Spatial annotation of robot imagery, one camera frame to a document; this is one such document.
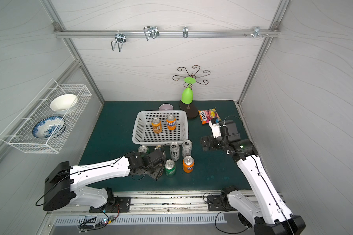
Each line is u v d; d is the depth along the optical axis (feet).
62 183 1.34
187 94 3.13
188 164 2.53
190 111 3.72
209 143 2.09
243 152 1.53
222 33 5.93
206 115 3.59
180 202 2.46
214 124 2.10
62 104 2.40
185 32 2.51
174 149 2.66
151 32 2.48
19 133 1.86
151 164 1.95
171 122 3.13
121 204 2.41
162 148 2.76
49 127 2.13
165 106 3.67
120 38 2.57
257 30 2.51
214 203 2.41
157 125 3.09
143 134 3.31
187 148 2.63
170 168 2.49
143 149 2.69
